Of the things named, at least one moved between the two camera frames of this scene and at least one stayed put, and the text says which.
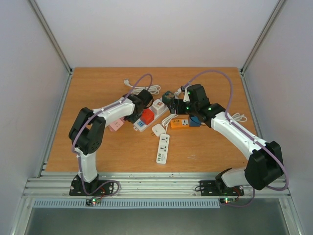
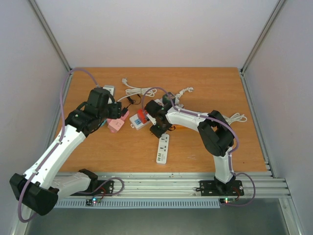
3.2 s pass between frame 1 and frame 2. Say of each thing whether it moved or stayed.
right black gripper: moved
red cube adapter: stayed
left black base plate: stayed
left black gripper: moved
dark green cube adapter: stayed
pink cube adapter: stayed
